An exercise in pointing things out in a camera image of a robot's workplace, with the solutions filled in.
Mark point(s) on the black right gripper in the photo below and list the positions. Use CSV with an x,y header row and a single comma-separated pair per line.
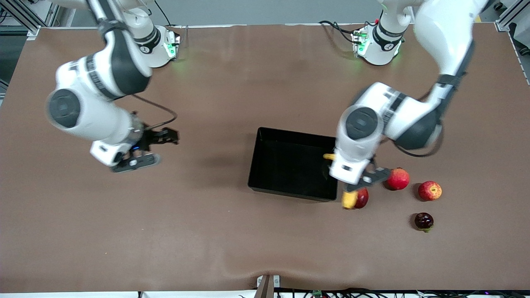
x,y
151,138

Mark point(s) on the black plastic tray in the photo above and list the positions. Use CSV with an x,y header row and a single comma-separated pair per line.
x,y
285,165

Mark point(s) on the yellow banana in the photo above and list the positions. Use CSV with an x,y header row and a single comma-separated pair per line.
x,y
349,200

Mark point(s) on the red yellow apple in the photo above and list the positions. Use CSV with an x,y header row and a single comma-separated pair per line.
x,y
430,191

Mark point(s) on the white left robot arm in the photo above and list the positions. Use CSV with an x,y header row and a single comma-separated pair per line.
x,y
397,116

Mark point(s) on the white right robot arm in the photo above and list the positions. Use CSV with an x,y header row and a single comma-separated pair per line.
x,y
87,116

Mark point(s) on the brown table mat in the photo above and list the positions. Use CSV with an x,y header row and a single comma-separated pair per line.
x,y
207,227

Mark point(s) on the red yellow mango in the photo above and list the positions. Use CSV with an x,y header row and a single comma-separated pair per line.
x,y
362,198

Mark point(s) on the small green circuit board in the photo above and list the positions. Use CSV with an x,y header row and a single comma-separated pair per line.
x,y
317,293

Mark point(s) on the red round apple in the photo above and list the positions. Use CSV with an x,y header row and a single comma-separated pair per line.
x,y
399,179

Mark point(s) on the dark purple mangosteen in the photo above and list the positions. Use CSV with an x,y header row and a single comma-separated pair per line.
x,y
424,220

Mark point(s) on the metal table edge bracket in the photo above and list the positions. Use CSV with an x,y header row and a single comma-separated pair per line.
x,y
268,285

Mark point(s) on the aluminium frame profile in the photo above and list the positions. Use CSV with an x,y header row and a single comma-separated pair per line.
x,y
509,16
25,18

